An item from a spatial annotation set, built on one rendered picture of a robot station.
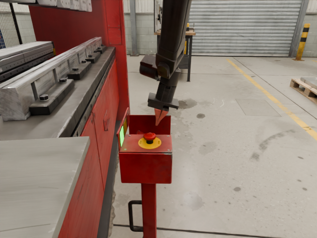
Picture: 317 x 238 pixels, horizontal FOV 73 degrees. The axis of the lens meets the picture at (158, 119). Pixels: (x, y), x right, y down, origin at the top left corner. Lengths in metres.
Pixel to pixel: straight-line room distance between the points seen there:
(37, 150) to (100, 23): 2.10
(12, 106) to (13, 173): 0.46
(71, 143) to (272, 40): 7.81
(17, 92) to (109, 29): 1.73
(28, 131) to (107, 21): 1.81
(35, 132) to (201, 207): 1.20
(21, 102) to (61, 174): 0.49
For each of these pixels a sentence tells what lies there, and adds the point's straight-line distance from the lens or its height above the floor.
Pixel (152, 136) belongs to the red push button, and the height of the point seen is 0.81.
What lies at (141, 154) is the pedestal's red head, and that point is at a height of 0.77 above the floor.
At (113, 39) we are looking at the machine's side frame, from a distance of 2.32.
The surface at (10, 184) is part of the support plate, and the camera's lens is 0.23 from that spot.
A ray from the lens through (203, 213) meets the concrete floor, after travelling 1.52.
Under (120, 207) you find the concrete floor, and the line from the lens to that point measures 1.55.
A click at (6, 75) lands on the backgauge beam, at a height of 0.90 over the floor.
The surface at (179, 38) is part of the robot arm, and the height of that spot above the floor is 1.09.
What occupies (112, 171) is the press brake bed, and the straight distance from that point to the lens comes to 1.76.
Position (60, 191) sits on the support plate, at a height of 1.00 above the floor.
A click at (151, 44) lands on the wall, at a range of 7.51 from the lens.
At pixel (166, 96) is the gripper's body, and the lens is 0.68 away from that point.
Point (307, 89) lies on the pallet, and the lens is 4.11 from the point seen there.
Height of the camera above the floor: 1.13
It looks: 25 degrees down
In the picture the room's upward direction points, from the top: straight up
